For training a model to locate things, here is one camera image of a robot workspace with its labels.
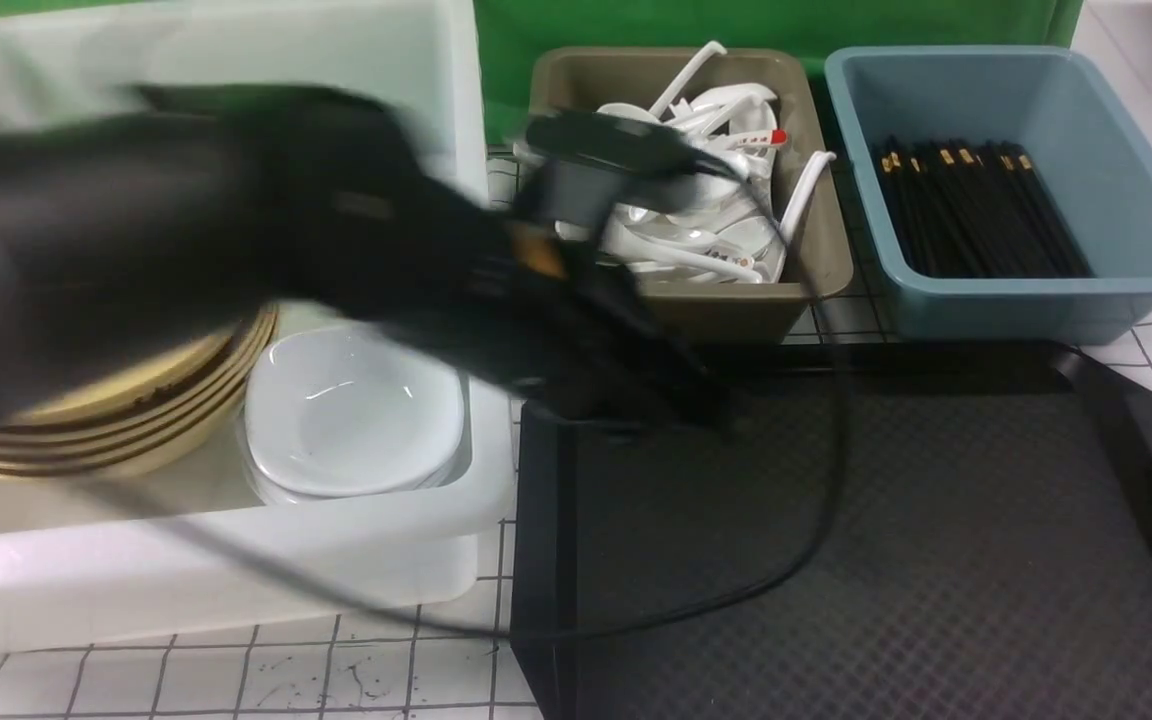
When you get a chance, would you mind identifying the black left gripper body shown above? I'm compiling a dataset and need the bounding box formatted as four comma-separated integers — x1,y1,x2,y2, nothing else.
406,222,736,430

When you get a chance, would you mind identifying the white square side dish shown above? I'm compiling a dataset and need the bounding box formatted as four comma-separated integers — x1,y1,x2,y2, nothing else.
238,324,467,505

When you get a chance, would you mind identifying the tan noodle bowl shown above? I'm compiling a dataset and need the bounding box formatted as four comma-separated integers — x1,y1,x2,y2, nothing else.
6,323,250,427

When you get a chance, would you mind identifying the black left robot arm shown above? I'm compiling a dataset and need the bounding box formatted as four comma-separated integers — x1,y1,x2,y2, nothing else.
0,85,732,432

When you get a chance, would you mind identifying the bottom stacked tan bowl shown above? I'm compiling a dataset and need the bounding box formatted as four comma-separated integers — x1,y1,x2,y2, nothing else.
0,373,248,480

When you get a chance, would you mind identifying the stacked tan bowl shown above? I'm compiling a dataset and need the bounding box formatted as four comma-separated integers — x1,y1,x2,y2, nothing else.
0,306,278,445
0,306,279,462
0,373,248,480
0,340,270,478

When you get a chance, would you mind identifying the top stacked tan bowl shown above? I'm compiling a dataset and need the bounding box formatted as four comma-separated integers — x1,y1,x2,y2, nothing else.
0,306,278,445

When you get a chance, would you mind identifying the olive brown spoon bin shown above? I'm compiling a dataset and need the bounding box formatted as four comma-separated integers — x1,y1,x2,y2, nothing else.
530,47,854,344

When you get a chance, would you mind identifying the pile of white spoons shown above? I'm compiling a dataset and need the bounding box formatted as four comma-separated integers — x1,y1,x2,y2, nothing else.
599,83,788,285

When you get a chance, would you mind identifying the white square dish stack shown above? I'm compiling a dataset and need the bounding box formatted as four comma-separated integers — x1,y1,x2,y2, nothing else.
236,400,470,506

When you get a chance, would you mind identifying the green backdrop cloth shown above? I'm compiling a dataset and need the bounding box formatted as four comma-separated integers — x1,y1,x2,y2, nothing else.
0,0,1084,146

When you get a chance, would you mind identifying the white spoon leaning right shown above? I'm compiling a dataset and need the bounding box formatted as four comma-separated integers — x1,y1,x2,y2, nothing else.
761,151,838,283

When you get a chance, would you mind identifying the bundle of black chopsticks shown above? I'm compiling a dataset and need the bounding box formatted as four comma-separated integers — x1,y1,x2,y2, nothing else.
870,137,1094,279

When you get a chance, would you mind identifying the blue chopstick bin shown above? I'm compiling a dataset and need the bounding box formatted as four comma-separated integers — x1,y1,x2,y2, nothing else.
824,45,1152,344

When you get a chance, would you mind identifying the black serving tray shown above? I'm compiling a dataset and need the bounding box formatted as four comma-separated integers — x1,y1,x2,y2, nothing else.
511,343,1152,719

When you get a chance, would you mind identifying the large white plastic tub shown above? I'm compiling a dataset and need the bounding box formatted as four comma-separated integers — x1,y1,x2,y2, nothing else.
0,1,513,653

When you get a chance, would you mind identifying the white spoon upright handle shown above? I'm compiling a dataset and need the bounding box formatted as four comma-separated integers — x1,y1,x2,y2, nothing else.
647,40,728,119

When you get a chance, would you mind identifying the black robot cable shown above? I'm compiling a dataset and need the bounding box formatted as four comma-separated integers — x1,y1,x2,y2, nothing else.
66,150,849,643

